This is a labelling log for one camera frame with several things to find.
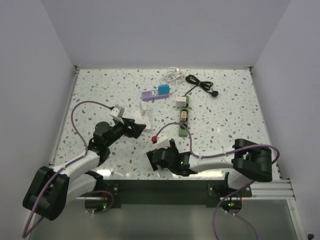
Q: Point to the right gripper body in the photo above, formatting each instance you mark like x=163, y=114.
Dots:
x=173, y=170

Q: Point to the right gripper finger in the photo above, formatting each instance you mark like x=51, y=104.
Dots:
x=172, y=147
x=152, y=157

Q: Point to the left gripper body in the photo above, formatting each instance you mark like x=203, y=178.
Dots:
x=117, y=131

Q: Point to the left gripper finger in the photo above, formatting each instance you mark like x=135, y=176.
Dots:
x=126, y=121
x=134, y=130

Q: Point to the white triangular power strip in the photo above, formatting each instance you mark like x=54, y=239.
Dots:
x=141, y=116

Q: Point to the beige pink plug adapter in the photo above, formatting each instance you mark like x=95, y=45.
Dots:
x=183, y=116

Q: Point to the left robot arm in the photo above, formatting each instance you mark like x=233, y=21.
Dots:
x=52, y=188

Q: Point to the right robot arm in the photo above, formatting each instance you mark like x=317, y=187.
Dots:
x=245, y=160

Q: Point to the blue plug adapter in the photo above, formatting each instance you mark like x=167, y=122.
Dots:
x=163, y=89

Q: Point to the purple power strip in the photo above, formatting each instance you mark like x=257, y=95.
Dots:
x=153, y=95

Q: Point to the green power strip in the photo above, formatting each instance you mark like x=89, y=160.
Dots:
x=183, y=129

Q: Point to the white cube charger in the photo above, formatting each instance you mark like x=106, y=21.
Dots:
x=181, y=101

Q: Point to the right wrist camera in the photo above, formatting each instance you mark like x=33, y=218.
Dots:
x=160, y=141

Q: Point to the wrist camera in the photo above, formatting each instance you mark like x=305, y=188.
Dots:
x=160, y=141
x=117, y=113

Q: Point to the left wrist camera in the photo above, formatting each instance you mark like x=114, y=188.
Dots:
x=117, y=113

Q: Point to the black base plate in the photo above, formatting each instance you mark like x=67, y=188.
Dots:
x=167, y=192

